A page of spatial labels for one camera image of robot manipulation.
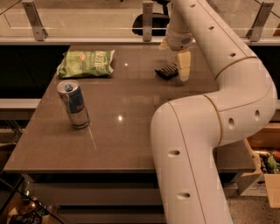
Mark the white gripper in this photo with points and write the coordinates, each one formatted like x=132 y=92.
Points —
x=178 y=39

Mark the black rxbar chocolate bar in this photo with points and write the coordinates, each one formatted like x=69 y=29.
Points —
x=168 y=72

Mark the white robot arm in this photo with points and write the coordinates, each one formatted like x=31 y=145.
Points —
x=185 y=131

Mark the black office chair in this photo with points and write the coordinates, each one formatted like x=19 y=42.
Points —
x=159 y=21

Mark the green kettle chips bag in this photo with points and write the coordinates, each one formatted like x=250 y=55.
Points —
x=82 y=64

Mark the red bull can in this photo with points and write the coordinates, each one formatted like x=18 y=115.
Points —
x=71 y=96

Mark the cardboard box with snacks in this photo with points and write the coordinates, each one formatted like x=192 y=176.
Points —
x=264 y=148

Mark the grey drawer cabinet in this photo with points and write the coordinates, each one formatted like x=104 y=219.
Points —
x=96 y=194

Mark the bin of snacks lower left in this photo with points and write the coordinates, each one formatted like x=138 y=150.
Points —
x=30 y=210

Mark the middle metal railing bracket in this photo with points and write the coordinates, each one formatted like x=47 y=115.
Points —
x=147 y=20

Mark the metal railing bracket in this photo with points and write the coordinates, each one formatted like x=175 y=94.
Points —
x=147 y=20
x=255 y=31
x=38 y=30

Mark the right metal railing bracket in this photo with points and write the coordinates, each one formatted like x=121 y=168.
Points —
x=255 y=31

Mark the left metal railing bracket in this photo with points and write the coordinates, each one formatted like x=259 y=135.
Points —
x=38 y=30

